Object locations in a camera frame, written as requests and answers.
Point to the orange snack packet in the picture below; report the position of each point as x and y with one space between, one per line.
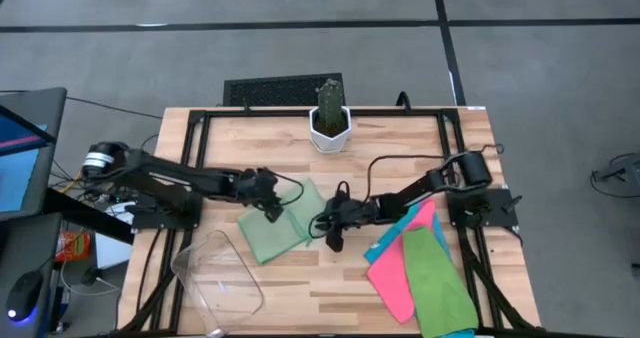
72 245

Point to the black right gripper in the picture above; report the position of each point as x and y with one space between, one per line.
355 213

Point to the white box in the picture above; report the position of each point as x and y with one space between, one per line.
112 248

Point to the black computer mouse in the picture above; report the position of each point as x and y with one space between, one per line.
22 295

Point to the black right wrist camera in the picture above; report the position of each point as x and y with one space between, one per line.
335 238

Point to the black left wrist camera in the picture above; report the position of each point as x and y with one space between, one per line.
265 175

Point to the pale green microfiber towel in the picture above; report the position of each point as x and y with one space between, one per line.
270 238

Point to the black perforated floor mat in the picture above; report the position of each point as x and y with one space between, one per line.
275 90

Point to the clear plastic bin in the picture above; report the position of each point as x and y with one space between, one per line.
220 283

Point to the green cactus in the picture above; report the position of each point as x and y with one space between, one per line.
330 103

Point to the black diagonal beam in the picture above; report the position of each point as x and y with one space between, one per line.
85 213

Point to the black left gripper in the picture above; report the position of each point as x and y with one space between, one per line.
247 190

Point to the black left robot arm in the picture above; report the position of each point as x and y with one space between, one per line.
165 178

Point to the black floor stand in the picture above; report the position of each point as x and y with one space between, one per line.
620 175

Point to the black aluminium table frame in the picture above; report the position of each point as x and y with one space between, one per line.
280 113

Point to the bright green microfiber towel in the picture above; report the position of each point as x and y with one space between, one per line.
440 288

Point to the white hexagonal plant pot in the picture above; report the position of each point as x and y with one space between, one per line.
325 145

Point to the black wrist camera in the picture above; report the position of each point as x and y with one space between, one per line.
265 175
335 238

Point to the pink microfiber towel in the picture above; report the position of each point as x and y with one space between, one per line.
395 273

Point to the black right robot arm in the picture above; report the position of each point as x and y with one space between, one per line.
425 185

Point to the blue microfiber towel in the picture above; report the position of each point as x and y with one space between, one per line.
382 243

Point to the computer monitor with blue screen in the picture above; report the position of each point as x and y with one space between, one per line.
25 153

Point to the dark grey desk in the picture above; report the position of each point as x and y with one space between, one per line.
25 248

